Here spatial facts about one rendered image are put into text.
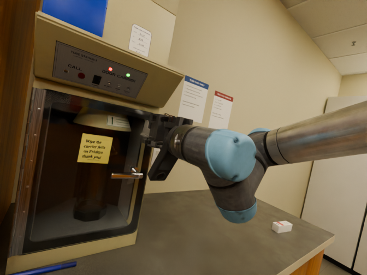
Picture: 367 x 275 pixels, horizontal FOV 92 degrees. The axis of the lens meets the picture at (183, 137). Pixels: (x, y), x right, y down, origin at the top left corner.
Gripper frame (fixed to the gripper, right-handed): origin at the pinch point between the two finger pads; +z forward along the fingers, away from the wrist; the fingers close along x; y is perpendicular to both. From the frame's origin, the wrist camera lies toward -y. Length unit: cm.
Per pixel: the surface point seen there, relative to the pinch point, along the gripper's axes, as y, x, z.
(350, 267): -122, -284, -16
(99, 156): -7.0, 11.5, 1.3
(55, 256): -34.8, 17.9, 2.6
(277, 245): -37, -60, -19
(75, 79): 11.3, 20.0, -1.4
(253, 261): -37, -40, -20
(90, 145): -4.0, 14.1, 1.3
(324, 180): -29, -283, 26
